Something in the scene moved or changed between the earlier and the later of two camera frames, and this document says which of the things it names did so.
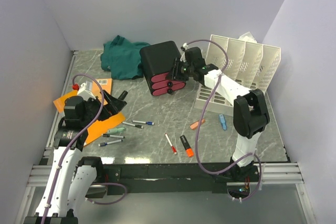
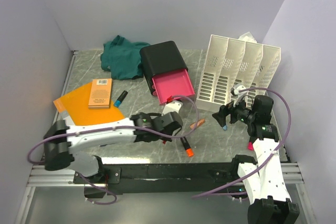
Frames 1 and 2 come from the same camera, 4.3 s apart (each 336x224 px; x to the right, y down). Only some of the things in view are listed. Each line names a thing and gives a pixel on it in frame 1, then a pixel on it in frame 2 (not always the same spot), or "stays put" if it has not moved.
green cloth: [122, 57] stays put
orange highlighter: [189, 150] stays put
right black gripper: [178, 63] → [224, 110]
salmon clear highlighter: [195, 125] stays put
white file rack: [252, 65] stays put
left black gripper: [114, 105] → [169, 134]
